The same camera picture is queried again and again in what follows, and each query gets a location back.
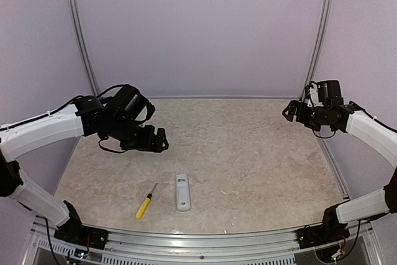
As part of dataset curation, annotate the left aluminium corner post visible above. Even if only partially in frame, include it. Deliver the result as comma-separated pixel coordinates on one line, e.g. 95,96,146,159
68,0,100,96

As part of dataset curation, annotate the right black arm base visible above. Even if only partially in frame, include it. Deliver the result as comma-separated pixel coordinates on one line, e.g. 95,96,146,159
297,204,350,249

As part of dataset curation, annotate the right aluminium corner post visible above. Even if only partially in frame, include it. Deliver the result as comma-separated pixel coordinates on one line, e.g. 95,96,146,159
301,0,332,98

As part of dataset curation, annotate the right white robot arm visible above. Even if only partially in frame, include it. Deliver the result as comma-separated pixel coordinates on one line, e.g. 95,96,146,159
282,80,396,243

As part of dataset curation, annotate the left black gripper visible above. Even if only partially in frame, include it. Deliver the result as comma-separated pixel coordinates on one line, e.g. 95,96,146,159
108,116,169,153

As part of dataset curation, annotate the front aluminium rail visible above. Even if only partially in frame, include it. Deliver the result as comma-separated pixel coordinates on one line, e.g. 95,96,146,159
29,212,373,265

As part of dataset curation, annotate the aluminium corner post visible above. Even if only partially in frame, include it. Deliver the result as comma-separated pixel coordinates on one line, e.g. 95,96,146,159
68,0,100,96
301,0,332,98

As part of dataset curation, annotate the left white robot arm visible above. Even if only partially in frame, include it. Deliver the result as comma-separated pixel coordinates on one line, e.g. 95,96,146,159
1,84,169,243

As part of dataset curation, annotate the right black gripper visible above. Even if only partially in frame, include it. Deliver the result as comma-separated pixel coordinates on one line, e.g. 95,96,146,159
282,99,330,131

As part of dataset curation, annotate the yellow handled screwdriver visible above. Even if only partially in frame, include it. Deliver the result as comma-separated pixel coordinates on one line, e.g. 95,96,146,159
135,183,158,220

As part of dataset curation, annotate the white remote control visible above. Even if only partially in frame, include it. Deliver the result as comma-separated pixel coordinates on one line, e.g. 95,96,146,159
176,174,191,212

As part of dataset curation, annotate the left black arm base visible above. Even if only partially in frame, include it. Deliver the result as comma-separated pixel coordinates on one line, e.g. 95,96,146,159
54,200,109,250

